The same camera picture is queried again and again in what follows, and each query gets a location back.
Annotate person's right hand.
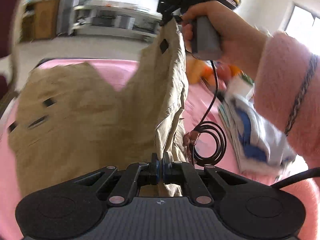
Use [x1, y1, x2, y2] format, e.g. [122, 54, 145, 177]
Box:
[180, 0, 272, 78]

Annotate grey television stand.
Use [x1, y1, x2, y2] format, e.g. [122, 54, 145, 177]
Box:
[72, 0, 163, 40]

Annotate bright window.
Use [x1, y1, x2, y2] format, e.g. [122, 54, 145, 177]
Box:
[284, 2, 320, 55]

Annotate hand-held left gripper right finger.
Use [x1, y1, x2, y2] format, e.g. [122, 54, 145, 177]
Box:
[162, 152, 248, 207]

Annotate orange yellow soft toy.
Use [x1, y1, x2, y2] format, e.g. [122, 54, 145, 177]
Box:
[186, 59, 247, 86]

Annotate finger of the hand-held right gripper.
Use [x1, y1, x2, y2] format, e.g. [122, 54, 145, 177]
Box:
[157, 7, 182, 28]

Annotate black bed frame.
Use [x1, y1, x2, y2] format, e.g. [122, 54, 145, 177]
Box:
[0, 90, 20, 123]

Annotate wooden cabinet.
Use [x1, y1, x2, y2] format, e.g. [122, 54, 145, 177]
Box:
[20, 0, 60, 42]

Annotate black cable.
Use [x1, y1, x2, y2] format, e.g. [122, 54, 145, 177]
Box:
[271, 167, 320, 189]
[191, 60, 227, 167]

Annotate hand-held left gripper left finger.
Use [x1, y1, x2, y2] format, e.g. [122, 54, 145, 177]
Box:
[72, 152, 162, 207]

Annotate beige pants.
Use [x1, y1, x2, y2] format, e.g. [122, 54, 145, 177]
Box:
[7, 17, 190, 198]

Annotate person's pink fluffy garment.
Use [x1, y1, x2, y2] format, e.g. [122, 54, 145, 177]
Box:
[282, 176, 320, 240]

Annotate person's right forearm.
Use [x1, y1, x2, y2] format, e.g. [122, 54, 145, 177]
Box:
[254, 31, 320, 165]

